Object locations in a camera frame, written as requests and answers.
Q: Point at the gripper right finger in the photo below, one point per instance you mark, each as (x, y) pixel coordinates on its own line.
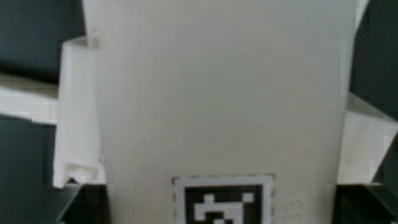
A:
(364, 205)

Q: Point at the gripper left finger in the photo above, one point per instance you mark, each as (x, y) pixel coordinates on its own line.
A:
(87, 209)

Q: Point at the white cabinet body box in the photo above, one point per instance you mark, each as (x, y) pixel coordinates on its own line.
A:
(78, 164)

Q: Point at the small white cabinet top block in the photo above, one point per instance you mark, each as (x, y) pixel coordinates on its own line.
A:
(220, 80)

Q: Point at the white U-shaped fence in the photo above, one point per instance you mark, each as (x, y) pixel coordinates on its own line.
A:
(29, 99)

